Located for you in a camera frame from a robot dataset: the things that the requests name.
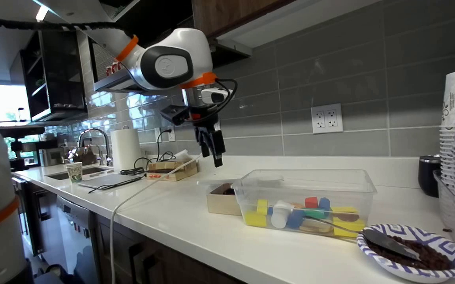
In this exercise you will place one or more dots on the small clear cup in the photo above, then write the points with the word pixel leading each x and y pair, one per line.
pixel 280 215

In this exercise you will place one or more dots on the grey flat tray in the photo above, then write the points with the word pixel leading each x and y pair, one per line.
pixel 111 181

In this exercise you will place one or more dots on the black coffee machine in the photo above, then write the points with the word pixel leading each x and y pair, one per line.
pixel 24 150

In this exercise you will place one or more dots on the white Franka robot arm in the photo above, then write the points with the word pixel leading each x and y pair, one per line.
pixel 173 63

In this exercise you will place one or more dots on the chrome sink faucet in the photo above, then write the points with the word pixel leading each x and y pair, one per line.
pixel 97 142

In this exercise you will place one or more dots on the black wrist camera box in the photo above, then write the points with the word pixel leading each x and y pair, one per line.
pixel 175 114

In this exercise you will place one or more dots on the clear plastic container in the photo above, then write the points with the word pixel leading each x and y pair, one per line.
pixel 304 202

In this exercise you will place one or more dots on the white wall outlet with plug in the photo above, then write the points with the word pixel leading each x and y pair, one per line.
pixel 165 134

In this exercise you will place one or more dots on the blue toy cylinder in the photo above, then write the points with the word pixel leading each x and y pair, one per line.
pixel 295 218

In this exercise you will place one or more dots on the white double wall outlet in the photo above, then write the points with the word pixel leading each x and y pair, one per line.
pixel 326 118

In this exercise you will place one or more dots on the small white cardboard box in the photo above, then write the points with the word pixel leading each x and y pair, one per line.
pixel 222 202

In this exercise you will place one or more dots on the black open shelf unit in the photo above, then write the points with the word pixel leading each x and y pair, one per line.
pixel 54 73

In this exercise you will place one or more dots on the wooden wall cabinet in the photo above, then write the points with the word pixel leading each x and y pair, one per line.
pixel 233 13

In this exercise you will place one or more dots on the brown cardboard box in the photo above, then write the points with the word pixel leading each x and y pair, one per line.
pixel 165 166

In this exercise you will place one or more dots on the white paper towel roll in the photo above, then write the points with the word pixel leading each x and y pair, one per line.
pixel 126 148

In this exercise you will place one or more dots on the black mug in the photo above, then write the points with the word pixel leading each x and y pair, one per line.
pixel 429 173

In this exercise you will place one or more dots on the small green paper cup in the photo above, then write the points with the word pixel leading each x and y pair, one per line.
pixel 75 170

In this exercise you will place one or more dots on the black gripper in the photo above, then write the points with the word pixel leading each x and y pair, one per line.
pixel 205 117

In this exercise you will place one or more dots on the red toy block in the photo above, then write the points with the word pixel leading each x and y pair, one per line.
pixel 312 202

